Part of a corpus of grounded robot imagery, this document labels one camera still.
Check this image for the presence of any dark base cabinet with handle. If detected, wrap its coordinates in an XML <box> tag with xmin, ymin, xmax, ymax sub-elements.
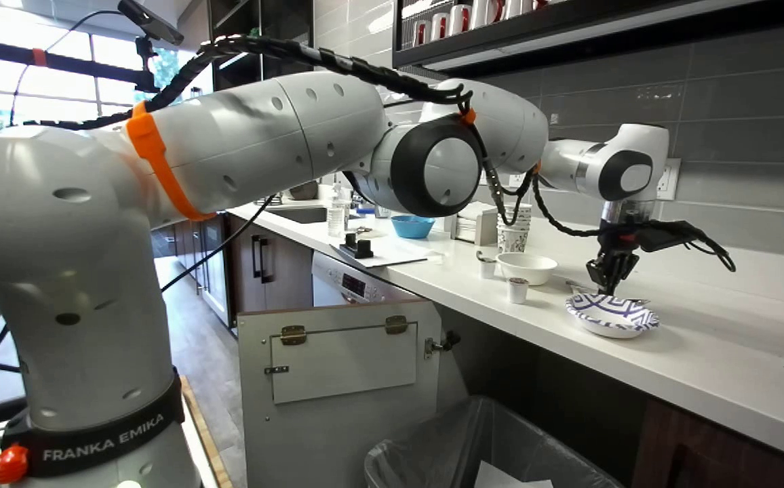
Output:
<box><xmin>225</xmin><ymin>213</ymin><xmax>318</xmax><ymax>319</ymax></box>

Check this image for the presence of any orange strap on arm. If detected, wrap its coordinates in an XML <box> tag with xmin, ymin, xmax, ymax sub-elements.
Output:
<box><xmin>123</xmin><ymin>101</ymin><xmax>217</xmax><ymax>224</ymax></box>

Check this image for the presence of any built-in dishwasher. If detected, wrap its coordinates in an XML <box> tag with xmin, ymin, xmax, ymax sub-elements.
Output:
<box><xmin>309</xmin><ymin>250</ymin><xmax>415</xmax><ymax>309</ymax></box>

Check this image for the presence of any dark wall shelf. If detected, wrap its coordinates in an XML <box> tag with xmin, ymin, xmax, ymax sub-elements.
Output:
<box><xmin>394</xmin><ymin>0</ymin><xmax>784</xmax><ymax>75</ymax></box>

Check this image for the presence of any open under-counter cabinet door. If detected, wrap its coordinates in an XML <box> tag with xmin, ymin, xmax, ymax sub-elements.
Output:
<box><xmin>237</xmin><ymin>297</ymin><xmax>449</xmax><ymax>488</ymax></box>

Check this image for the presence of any kitchen sink basin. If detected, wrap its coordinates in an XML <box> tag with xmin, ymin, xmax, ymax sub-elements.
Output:
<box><xmin>262</xmin><ymin>204</ymin><xmax>331</xmax><ymax>228</ymax></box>

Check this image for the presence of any stack of printed paper cups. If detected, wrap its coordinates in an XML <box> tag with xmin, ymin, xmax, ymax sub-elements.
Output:
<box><xmin>495</xmin><ymin>204</ymin><xmax>534</xmax><ymax>255</ymax></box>

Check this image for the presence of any white shallow bowl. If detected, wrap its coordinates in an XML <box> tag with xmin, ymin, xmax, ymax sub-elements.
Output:
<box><xmin>491</xmin><ymin>250</ymin><xmax>556</xmax><ymax>290</ymax></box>

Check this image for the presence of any grey trash bin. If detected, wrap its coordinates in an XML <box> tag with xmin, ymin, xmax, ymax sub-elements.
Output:
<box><xmin>362</xmin><ymin>393</ymin><xmax>625</xmax><ymax>488</ymax></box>

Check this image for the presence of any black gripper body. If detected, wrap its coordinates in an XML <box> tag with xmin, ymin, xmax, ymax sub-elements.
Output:
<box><xmin>594</xmin><ymin>213</ymin><xmax>649</xmax><ymax>263</ymax></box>

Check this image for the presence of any brown base cabinet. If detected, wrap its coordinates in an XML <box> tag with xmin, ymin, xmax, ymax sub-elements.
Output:
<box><xmin>630</xmin><ymin>395</ymin><xmax>784</xmax><ymax>488</ymax></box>

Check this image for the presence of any white paper in bin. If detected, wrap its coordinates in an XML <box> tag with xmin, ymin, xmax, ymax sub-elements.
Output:
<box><xmin>470</xmin><ymin>458</ymin><xmax>538</xmax><ymax>488</ymax></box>

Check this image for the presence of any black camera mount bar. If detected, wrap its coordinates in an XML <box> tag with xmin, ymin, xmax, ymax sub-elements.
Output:
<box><xmin>0</xmin><ymin>0</ymin><xmax>184</xmax><ymax>92</ymax></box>

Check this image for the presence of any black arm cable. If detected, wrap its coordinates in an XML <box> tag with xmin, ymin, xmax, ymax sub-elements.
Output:
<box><xmin>8</xmin><ymin>33</ymin><xmax>738</xmax><ymax>273</ymax></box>

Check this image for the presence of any blue patterned paper bowl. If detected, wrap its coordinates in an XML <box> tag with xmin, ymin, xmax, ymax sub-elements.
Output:
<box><xmin>565</xmin><ymin>290</ymin><xmax>662</xmax><ymax>340</ymax></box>

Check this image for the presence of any blue bowl with candies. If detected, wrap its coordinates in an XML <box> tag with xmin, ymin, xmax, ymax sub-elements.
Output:
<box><xmin>388</xmin><ymin>213</ymin><xmax>436</xmax><ymax>242</ymax></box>

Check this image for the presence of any white flat sheet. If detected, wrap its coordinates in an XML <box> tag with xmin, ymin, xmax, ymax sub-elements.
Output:
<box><xmin>329</xmin><ymin>236</ymin><xmax>432</xmax><ymax>270</ymax></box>

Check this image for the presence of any white mug with red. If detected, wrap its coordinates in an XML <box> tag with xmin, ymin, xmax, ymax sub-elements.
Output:
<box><xmin>428</xmin><ymin>7</ymin><xmax>453</xmax><ymax>44</ymax></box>
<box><xmin>450</xmin><ymin>0</ymin><xmax>474</xmax><ymax>38</ymax></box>
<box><xmin>472</xmin><ymin>0</ymin><xmax>506</xmax><ymax>30</ymax></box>

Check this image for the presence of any white wall outlet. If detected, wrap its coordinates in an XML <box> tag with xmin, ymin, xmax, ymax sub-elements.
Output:
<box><xmin>659</xmin><ymin>157</ymin><xmax>683</xmax><ymax>204</ymax></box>

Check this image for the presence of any clear water bottle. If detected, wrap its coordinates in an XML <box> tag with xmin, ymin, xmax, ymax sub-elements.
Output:
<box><xmin>325</xmin><ymin>183</ymin><xmax>354</xmax><ymax>242</ymax></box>

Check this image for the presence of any black plastic holder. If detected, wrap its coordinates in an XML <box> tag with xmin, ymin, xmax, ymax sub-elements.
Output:
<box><xmin>340</xmin><ymin>228</ymin><xmax>377</xmax><ymax>263</ymax></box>

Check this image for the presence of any dark open wall cabinet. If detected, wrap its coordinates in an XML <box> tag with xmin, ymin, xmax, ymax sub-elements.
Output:
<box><xmin>210</xmin><ymin>0</ymin><xmax>314</xmax><ymax>84</ymax></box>

